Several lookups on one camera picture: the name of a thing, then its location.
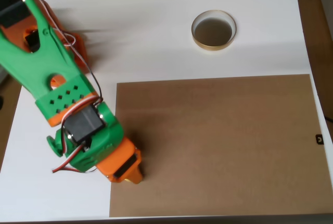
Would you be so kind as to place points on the orange gripper black servo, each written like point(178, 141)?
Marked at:
point(124, 167)

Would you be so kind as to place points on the green orange robot arm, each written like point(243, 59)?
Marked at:
point(39, 65)

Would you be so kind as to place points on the round shallow metal dish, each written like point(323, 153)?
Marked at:
point(213, 33)

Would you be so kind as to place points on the brown rectangular board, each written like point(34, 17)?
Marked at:
point(221, 143)

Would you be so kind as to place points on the small black clip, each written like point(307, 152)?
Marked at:
point(319, 139)

